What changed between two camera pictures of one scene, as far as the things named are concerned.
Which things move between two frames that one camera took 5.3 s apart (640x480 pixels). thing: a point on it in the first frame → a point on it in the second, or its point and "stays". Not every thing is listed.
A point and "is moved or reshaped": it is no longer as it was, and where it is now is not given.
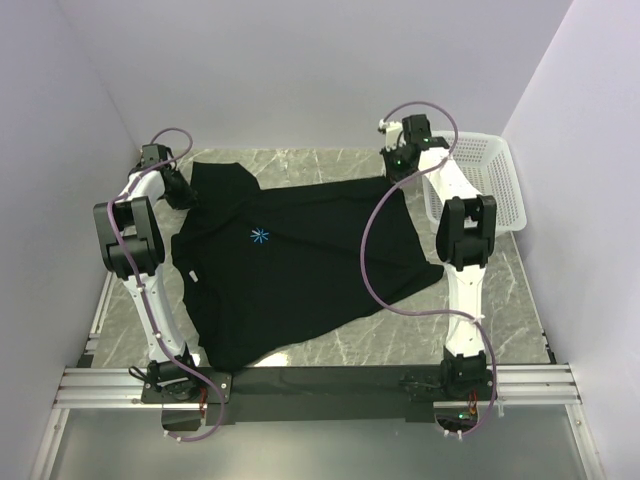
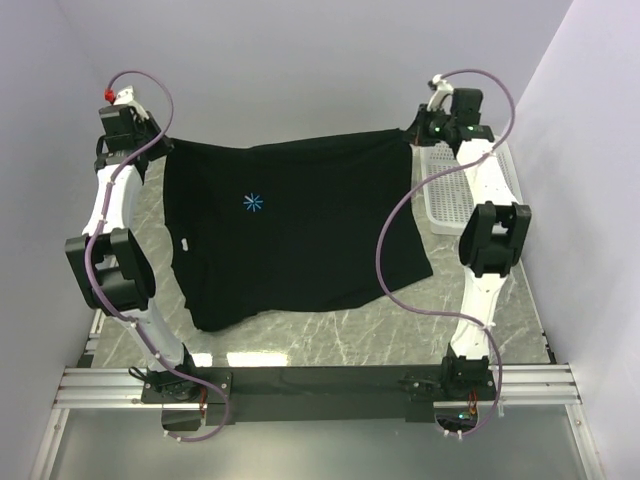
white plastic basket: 485,160 stays
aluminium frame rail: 91,384 stays
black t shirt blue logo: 258,266 is moved or reshaped
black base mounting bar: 318,395 stays
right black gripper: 394,177 → 417,131
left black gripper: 187,200 → 163,145
